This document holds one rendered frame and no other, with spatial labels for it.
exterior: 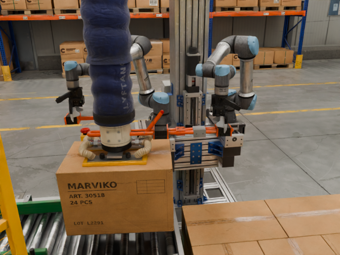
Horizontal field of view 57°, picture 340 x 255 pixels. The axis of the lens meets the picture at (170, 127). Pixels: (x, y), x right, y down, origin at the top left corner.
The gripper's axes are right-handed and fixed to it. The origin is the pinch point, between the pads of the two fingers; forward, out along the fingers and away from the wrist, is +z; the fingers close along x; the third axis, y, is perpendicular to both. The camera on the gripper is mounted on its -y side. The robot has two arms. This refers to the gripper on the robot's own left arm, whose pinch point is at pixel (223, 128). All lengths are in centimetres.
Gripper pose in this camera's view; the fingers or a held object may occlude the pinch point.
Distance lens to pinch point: 180.7
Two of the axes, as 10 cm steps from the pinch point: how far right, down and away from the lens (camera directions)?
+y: -10.0, 0.4, -0.4
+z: 0.2, 9.3, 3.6
